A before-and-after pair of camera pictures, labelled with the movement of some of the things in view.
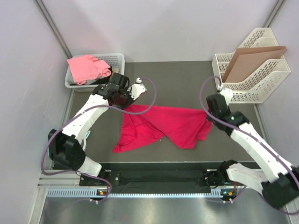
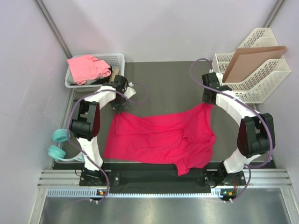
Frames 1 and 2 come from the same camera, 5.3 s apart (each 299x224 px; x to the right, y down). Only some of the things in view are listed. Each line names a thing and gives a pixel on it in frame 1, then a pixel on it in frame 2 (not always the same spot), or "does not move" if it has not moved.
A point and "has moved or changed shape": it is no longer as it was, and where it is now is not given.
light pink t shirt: x=87 y=67 does not move
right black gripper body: x=210 y=118 → x=204 y=99
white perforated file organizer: x=255 y=84 does not move
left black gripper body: x=124 y=100 does not move
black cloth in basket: x=101 y=82 does not move
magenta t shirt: x=183 y=127 has moved or changed shape
